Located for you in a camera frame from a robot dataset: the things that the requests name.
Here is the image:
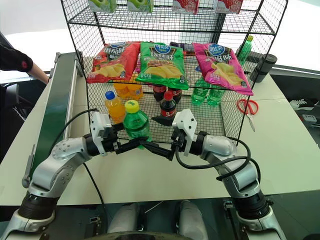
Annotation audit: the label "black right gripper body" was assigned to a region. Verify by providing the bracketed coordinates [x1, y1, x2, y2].
[170, 126, 188, 152]

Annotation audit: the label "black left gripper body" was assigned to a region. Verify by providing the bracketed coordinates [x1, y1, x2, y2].
[100, 125, 122, 154]

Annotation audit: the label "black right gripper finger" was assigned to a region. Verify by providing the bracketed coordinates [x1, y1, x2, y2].
[143, 141, 175, 162]
[151, 115, 176, 127]

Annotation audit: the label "green soda bottle yellow cap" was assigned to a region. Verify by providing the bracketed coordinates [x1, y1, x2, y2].
[122, 99, 153, 149]

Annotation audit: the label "green conveyor belt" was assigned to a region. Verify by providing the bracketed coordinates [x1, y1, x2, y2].
[21, 51, 85, 190]

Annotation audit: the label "cola bottle red cap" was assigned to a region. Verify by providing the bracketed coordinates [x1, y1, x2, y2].
[159, 90, 178, 119]

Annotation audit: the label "orange soda bottle blue cap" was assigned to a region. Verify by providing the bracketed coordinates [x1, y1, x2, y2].
[104, 90, 126, 125]

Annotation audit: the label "green chips bag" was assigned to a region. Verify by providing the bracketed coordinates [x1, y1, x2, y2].
[135, 41, 190, 91]

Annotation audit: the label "red chips bag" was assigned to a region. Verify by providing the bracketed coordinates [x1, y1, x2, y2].
[85, 41, 141, 84]

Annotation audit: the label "silver rounded robot leg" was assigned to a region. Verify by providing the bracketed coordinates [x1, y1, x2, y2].
[106, 202, 141, 240]
[177, 199, 210, 240]

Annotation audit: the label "pink chips bag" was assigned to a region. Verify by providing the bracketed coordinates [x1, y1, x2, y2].
[191, 42, 254, 97]

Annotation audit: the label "dark rounded robot torso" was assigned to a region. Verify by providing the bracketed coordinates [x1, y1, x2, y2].
[86, 230, 209, 240]

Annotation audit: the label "tall green plastic bottle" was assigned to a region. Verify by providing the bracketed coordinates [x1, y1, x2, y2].
[236, 35, 255, 67]

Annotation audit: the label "black cylindrical flask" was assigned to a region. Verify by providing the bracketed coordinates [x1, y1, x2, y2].
[251, 53, 278, 84]

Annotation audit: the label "red strawberry drink carton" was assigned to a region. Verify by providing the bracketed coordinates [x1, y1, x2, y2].
[171, 0, 200, 15]
[216, 0, 243, 15]

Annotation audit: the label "green apple drink carton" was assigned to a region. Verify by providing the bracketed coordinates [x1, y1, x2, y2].
[126, 0, 155, 14]
[87, 0, 118, 13]

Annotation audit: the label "black and white sneaker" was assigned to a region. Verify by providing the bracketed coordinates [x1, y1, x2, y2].
[289, 97, 320, 112]

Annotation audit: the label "white power strip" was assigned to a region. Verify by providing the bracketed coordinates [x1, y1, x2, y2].
[300, 113, 317, 124]

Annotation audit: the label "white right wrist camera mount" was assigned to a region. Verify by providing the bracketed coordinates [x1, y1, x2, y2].
[171, 108, 198, 157]

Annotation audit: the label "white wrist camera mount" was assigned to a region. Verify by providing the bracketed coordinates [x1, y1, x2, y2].
[171, 108, 198, 157]
[89, 110, 114, 157]

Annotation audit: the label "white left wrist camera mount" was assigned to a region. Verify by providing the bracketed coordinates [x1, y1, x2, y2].
[89, 110, 114, 157]

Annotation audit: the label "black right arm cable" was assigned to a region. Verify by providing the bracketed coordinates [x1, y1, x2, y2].
[174, 136, 262, 182]

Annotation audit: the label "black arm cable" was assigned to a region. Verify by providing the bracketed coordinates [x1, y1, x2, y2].
[48, 107, 100, 151]
[174, 136, 262, 182]

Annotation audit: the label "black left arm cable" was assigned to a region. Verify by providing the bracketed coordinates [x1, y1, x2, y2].
[48, 107, 100, 151]

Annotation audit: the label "thin black cable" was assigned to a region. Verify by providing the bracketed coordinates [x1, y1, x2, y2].
[81, 161, 109, 240]

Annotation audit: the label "red handled scissors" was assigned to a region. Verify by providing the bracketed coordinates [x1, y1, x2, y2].
[236, 98, 260, 133]

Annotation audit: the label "black wire rack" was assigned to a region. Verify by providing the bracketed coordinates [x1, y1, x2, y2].
[59, 0, 289, 147]

